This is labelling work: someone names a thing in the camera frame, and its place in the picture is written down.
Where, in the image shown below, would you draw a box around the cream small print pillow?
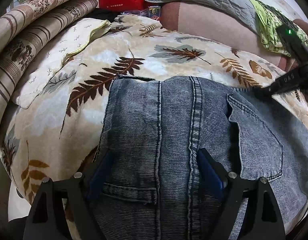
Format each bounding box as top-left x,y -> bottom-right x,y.
11,18 -> 111,109

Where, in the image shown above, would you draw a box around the pink brown bolster pillow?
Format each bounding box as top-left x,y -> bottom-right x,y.
160,2 -> 294,70

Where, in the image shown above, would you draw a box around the striped floral rolled quilt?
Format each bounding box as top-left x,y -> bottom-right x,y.
0,0 -> 69,53

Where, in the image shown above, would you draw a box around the green patterned cloth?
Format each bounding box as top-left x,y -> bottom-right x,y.
249,0 -> 308,57

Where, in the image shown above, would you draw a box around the leaf patterned cream blanket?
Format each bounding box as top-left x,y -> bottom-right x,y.
0,15 -> 308,240

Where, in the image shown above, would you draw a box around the blue denim jeans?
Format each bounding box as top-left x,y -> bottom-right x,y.
94,76 -> 308,239

